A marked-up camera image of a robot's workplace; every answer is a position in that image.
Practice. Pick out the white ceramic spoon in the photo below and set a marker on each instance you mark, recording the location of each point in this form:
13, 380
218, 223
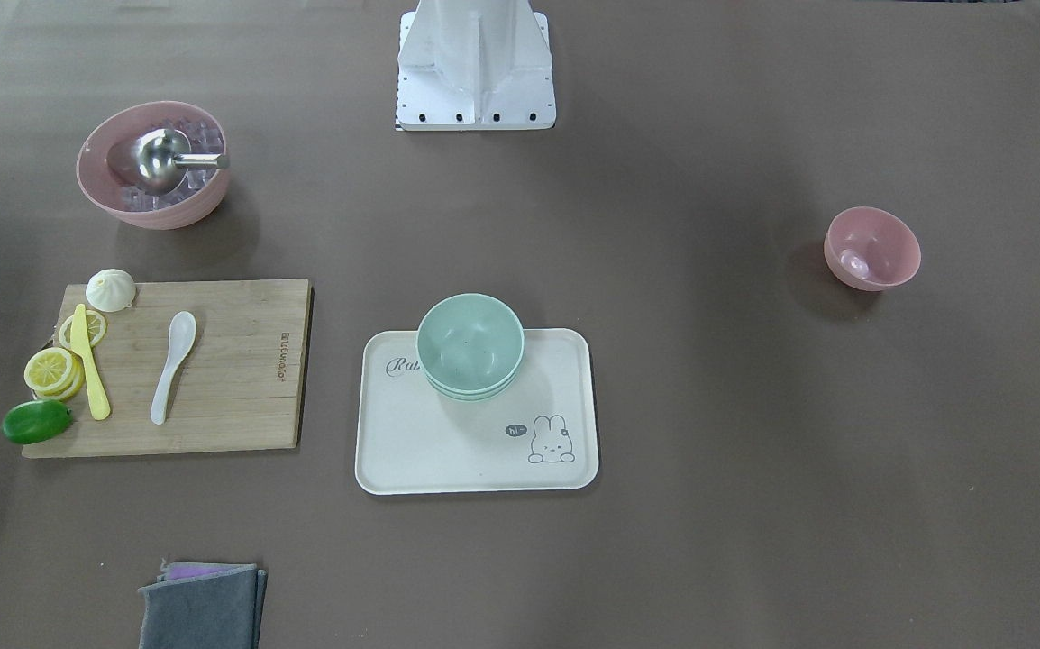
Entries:
182, 336

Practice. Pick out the small pink bowl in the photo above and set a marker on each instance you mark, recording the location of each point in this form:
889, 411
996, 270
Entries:
870, 249

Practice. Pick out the green bowl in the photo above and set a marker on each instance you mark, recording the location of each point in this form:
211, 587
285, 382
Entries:
470, 346

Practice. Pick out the large pink bowl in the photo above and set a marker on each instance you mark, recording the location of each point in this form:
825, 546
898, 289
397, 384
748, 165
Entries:
193, 200

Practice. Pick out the cream rabbit tray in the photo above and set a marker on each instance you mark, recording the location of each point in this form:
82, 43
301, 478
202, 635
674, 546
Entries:
539, 434

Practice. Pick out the bamboo cutting board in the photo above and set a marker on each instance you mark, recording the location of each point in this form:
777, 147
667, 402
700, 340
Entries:
239, 389

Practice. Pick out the metal ice scoop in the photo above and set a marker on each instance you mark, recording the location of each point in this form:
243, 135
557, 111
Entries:
157, 161

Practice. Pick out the white garlic bulb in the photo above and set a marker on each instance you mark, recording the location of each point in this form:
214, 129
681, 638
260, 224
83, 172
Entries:
111, 291

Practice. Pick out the lemon slice upper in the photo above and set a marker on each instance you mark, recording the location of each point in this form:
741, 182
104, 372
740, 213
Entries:
96, 326

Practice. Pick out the grey purple folded cloth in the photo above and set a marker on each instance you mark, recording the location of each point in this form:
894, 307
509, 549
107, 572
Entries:
204, 605

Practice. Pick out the yellow plastic knife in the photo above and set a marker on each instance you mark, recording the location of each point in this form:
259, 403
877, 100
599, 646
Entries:
79, 341

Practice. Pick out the lemon half slices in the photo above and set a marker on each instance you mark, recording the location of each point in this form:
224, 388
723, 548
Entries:
54, 373

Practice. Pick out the green lime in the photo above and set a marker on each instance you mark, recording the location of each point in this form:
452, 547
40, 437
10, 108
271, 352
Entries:
35, 421

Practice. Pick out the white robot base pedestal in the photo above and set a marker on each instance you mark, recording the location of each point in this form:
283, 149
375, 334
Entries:
474, 66

